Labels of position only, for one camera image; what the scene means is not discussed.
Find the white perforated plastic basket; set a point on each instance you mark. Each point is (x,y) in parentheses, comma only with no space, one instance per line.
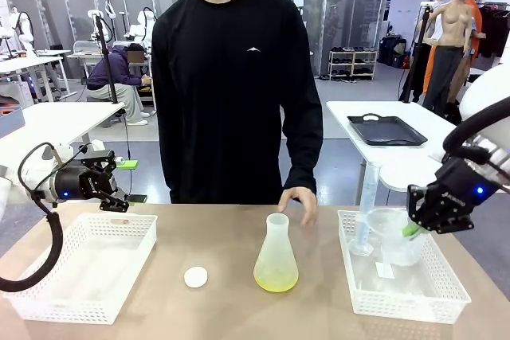
(398,300)
(79,268)

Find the black tripod stand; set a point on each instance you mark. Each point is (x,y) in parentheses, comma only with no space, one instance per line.
(104,49)
(418,53)

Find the black plastic tray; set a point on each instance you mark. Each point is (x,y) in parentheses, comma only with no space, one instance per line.
(382,131)

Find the person's right forearm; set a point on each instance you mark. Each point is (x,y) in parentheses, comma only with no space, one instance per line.
(167,165)

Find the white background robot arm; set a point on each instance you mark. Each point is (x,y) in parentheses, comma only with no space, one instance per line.
(143,23)
(26,33)

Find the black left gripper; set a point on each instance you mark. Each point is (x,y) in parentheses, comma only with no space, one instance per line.
(87,182)

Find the person's left hand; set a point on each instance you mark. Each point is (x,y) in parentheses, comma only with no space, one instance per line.
(303,196)

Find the clear plastic beaker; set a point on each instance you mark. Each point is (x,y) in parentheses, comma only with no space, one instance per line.
(392,244)

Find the white round cap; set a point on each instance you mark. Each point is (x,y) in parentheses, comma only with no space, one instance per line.
(195,277)

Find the bare skin-tone mannequin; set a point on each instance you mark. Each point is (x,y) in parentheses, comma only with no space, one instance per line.
(452,17)

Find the white paper strip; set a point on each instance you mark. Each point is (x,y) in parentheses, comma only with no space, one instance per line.
(385,270)

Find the grey-blue box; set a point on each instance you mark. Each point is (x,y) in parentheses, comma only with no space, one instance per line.
(10,121)

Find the translucent plastic conical flask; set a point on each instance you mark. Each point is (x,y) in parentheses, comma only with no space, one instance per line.
(277,268)

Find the clear graduated cylinder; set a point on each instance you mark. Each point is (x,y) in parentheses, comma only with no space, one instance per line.
(368,196)

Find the person in black sweater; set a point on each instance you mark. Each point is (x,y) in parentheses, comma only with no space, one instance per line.
(231,97)

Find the mannequin in orange clothes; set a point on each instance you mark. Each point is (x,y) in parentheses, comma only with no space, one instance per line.
(476,17)

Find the seated person in purple hoodie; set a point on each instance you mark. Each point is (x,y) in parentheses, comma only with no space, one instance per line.
(107,73)

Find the black clothes on rack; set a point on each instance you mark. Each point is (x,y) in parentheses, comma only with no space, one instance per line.
(496,33)

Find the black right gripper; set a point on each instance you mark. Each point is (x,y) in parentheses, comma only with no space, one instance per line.
(454,192)

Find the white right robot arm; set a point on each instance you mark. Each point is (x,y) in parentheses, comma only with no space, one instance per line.
(490,93)

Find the white shoe rack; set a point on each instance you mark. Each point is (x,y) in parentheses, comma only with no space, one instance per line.
(352,63)

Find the person's left forearm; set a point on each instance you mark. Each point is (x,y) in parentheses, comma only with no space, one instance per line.
(304,157)

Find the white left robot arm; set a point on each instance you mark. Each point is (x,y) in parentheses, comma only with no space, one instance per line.
(40,184)

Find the dark luggage bag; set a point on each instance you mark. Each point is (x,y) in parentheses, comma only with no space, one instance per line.
(390,51)

